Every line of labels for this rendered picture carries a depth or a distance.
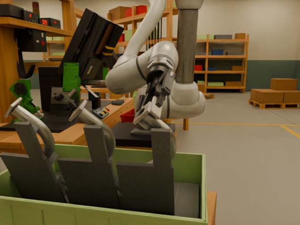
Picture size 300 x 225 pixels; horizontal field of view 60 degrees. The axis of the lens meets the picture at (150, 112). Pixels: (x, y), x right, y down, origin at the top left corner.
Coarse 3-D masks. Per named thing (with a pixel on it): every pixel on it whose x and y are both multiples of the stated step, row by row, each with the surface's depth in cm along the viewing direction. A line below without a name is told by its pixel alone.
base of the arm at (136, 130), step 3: (135, 126) 148; (138, 126) 145; (141, 126) 144; (135, 129) 146; (138, 129) 145; (141, 129) 144; (144, 129) 143; (147, 129) 143; (150, 129) 143; (132, 132) 143; (135, 132) 143; (138, 132) 143; (141, 132) 143; (144, 132) 143; (147, 132) 143; (150, 132) 142
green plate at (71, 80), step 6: (66, 66) 189; (72, 66) 189; (78, 66) 188; (66, 72) 189; (72, 72) 188; (78, 72) 188; (66, 78) 189; (72, 78) 188; (78, 78) 188; (66, 84) 188; (72, 84) 188; (78, 84) 191; (66, 90) 188
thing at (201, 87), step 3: (198, 84) 882; (201, 84) 890; (204, 84) 898; (198, 87) 884; (201, 87) 892; (201, 90) 894; (204, 93) 885; (207, 93) 885; (204, 96) 900; (210, 96) 875; (213, 96) 874
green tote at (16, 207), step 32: (128, 160) 100; (192, 160) 95; (0, 192) 78; (0, 224) 67; (32, 224) 65; (64, 224) 63; (96, 224) 61; (128, 224) 59; (160, 224) 57; (192, 224) 56
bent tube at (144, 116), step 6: (150, 102) 62; (144, 108) 63; (138, 114) 63; (144, 114) 60; (150, 114) 62; (138, 120) 61; (144, 120) 62; (150, 120) 62; (156, 120) 62; (150, 126) 63; (156, 126) 62; (162, 126) 63; (168, 126) 64; (174, 138) 65; (174, 144) 65; (174, 150) 66; (174, 156) 68; (150, 162) 71
